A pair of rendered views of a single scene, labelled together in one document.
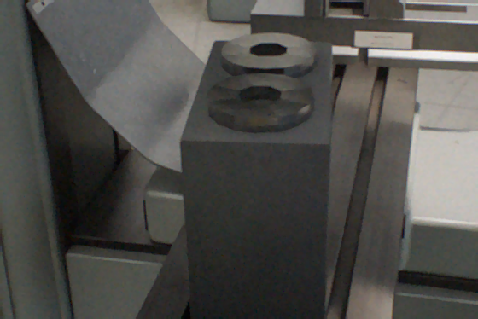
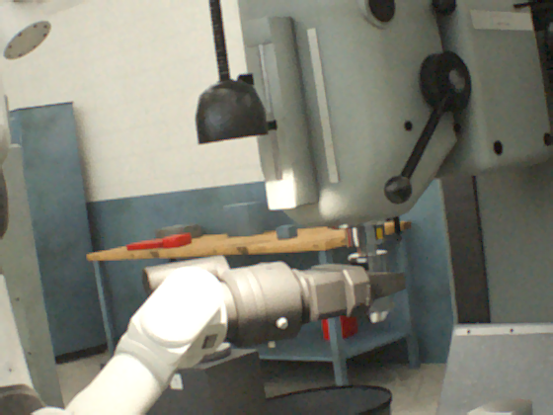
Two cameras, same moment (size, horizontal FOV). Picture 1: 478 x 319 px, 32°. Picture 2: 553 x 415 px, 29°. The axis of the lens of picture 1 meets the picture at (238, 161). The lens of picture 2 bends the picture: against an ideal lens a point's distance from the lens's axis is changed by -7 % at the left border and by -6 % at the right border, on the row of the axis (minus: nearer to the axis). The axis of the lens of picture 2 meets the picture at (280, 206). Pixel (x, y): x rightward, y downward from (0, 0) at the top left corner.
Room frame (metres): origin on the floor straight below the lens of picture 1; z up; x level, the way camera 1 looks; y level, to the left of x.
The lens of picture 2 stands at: (1.69, -1.31, 1.41)
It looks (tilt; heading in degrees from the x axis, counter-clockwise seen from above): 3 degrees down; 121
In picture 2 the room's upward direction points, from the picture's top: 8 degrees counter-clockwise
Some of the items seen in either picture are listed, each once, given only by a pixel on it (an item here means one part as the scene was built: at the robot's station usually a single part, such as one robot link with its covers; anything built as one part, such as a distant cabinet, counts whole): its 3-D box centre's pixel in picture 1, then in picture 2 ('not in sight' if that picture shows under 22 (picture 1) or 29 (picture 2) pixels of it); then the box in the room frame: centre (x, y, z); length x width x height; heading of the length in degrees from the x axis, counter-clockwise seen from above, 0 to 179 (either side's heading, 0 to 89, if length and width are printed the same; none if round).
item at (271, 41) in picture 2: not in sight; (280, 111); (1.06, -0.24, 1.45); 0.04 x 0.04 x 0.21; 77
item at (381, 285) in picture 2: not in sight; (382, 285); (1.11, -0.15, 1.23); 0.06 x 0.02 x 0.03; 54
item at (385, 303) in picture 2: not in sight; (371, 286); (1.08, -0.13, 1.23); 0.05 x 0.05 x 0.06
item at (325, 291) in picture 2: not in sight; (301, 298); (1.03, -0.21, 1.23); 0.13 x 0.12 x 0.10; 144
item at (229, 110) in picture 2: not in sight; (229, 110); (1.06, -0.35, 1.45); 0.07 x 0.07 x 0.06
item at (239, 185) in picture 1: (265, 168); (186, 411); (0.69, -0.03, 1.04); 0.22 x 0.12 x 0.20; 174
